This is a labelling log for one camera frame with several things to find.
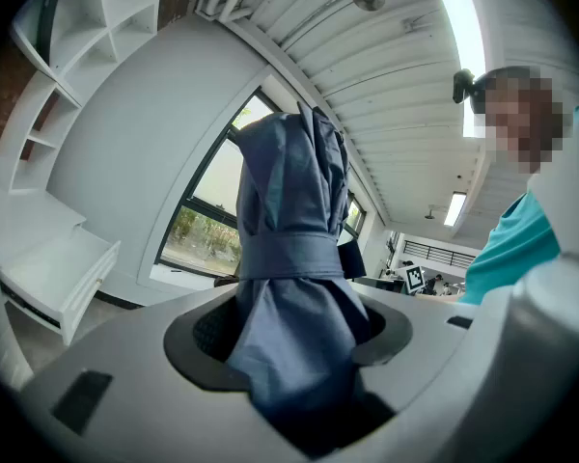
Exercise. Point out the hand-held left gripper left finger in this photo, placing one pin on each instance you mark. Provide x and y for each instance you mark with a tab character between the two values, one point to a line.
198	355

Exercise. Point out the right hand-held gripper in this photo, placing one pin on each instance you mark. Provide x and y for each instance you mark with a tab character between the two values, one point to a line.
415	279

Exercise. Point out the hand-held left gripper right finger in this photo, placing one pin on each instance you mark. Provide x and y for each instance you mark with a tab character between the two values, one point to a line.
391	335

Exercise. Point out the blue-grey cloth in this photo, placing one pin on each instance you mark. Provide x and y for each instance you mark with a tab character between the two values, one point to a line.
294	200

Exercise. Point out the white desk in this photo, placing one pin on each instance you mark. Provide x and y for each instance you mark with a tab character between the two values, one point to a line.
34	215

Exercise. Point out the small ceiling light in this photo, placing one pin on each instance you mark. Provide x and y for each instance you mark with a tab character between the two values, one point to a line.
455	209

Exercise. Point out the person's teal shirt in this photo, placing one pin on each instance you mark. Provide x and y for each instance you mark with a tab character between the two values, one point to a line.
516	249

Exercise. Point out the dark-framed window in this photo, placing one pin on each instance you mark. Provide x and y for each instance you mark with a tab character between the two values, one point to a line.
207	196

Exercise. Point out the person's head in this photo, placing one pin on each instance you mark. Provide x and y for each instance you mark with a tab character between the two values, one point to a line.
521	114

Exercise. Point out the long ceiling light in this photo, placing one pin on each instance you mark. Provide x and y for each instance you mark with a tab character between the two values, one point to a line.
465	32

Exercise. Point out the white shelf unit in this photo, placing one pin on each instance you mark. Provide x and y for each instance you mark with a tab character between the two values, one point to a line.
84	22

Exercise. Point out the black head camera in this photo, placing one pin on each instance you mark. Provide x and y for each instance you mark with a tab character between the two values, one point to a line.
463	85

